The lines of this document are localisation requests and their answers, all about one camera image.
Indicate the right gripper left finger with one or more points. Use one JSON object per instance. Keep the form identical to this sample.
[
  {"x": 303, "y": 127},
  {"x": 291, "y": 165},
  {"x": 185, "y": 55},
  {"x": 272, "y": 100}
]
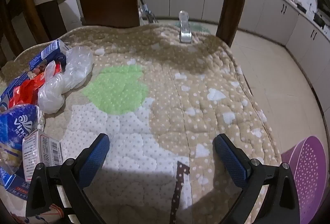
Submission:
[{"x": 63, "y": 185}]

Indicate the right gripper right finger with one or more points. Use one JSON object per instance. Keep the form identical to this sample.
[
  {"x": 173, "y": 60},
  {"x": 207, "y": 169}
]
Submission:
[{"x": 280, "y": 204}]

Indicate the white barcode toothpaste box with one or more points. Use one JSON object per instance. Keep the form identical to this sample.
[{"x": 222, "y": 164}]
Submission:
[{"x": 39, "y": 148}]

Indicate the blue Vinda tissue pack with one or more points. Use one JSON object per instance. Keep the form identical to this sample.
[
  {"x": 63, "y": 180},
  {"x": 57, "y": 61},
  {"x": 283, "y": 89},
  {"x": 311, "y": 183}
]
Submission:
[{"x": 17, "y": 123}]

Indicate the long red carton box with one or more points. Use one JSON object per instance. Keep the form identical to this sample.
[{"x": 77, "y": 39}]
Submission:
[{"x": 27, "y": 91}]

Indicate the clear plastic bag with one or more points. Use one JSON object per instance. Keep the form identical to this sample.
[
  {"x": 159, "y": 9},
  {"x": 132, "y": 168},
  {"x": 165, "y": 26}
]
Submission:
[{"x": 78, "y": 67}]

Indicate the grey kitchen cabinets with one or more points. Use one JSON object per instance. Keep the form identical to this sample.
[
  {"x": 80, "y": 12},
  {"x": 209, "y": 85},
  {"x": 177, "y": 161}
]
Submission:
[{"x": 277, "y": 20}]

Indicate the purple plastic waste basket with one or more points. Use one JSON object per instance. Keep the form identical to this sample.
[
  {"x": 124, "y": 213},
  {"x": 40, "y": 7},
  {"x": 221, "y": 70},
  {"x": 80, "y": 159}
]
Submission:
[{"x": 308, "y": 165}]

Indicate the quilted heart pattern table cover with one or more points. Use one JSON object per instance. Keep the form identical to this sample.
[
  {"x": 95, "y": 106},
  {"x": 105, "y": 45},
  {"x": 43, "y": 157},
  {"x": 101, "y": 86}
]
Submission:
[{"x": 161, "y": 103}]

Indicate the blue carton box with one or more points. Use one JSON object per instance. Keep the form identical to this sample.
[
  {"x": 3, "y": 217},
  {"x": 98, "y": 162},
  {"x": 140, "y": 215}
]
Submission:
[{"x": 56, "y": 51}]

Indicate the clear plastic bottle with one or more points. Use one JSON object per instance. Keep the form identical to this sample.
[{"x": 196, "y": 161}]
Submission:
[{"x": 185, "y": 30}]

